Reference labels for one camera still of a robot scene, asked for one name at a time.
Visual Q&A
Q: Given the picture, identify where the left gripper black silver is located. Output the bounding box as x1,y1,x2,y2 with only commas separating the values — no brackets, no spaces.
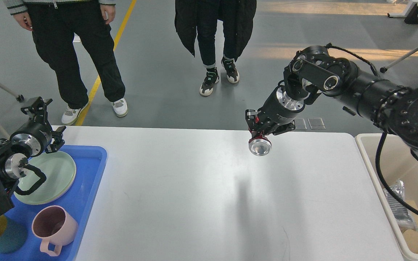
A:
10,96,66,157

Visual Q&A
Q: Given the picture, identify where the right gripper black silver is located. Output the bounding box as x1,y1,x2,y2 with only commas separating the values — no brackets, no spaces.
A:
245,86,305,135

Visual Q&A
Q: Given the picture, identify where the crushed red can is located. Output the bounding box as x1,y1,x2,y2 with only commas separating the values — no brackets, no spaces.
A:
249,135,272,156

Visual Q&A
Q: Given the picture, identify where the green plate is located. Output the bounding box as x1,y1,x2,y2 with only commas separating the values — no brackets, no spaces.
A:
14,151,76,205

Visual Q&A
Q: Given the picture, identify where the pink mug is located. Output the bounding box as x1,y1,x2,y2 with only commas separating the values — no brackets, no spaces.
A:
31,205,79,257

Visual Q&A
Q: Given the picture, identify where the aluminium foil tray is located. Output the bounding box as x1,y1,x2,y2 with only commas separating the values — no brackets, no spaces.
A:
384,179,418,233

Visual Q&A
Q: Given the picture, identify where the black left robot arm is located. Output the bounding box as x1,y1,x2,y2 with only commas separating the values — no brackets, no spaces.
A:
0,96,65,216

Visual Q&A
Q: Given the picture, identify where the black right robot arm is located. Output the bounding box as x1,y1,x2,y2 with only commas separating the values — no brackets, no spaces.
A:
245,43,418,190

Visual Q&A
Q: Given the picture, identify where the clear floor plate left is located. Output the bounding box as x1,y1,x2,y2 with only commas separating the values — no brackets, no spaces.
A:
295,118,307,131

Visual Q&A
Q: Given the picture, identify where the clear floor plate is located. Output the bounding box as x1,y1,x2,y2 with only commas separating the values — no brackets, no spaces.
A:
295,118,307,131
307,118,326,130

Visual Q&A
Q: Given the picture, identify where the clear floor plate right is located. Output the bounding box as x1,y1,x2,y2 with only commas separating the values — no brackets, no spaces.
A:
307,118,326,130

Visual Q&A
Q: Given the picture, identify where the blue plastic tray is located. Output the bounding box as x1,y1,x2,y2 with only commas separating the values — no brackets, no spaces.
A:
0,145,107,261

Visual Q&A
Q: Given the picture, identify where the person in grey sweater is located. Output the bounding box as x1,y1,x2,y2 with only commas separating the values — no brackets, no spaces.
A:
4,0,129,125

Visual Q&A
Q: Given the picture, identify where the teal yellow cup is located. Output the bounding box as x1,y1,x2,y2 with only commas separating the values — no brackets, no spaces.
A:
0,215,28,254

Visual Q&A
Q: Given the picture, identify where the white office chair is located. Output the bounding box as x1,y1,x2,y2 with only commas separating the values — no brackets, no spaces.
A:
380,47,418,73

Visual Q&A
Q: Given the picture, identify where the person in black coat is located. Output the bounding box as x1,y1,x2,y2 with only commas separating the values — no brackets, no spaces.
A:
175,0,257,97

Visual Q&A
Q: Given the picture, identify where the beige plastic bin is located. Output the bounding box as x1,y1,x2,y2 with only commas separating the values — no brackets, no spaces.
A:
355,133,418,261

